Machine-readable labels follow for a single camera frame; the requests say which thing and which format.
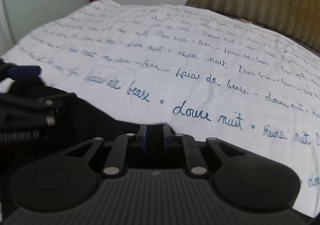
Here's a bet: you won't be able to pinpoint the black pants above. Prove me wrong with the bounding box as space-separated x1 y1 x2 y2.
0 85 166 166

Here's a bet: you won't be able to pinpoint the white script-print bed sheet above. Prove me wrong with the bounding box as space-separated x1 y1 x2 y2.
3 0 319 217

